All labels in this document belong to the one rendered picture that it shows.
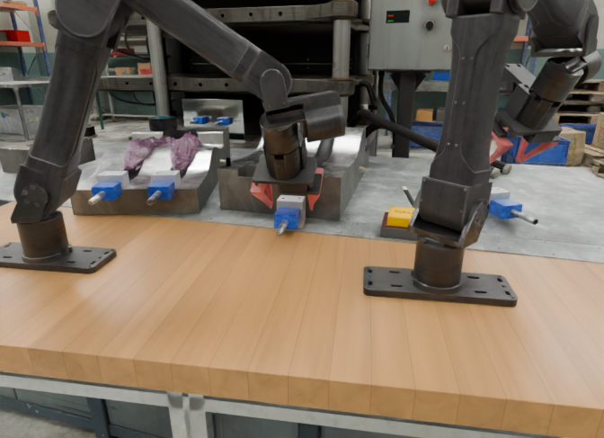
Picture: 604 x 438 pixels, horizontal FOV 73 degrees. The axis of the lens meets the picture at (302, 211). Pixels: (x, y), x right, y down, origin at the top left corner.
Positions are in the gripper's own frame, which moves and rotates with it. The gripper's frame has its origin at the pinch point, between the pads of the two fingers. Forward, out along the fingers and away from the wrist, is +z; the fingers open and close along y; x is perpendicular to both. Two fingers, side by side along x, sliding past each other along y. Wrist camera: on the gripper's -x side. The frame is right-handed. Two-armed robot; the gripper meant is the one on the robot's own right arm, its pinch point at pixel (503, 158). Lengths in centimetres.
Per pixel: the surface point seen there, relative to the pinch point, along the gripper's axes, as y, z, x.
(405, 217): 22.6, 5.7, 7.4
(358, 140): 17.5, 15.3, -26.0
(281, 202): 42.8, 9.7, -2.1
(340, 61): 5, 22, -76
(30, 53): 341, 426, -843
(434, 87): -181, 147, -261
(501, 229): 3.4, 7.7, 11.1
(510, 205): 0.8, 4.9, 7.8
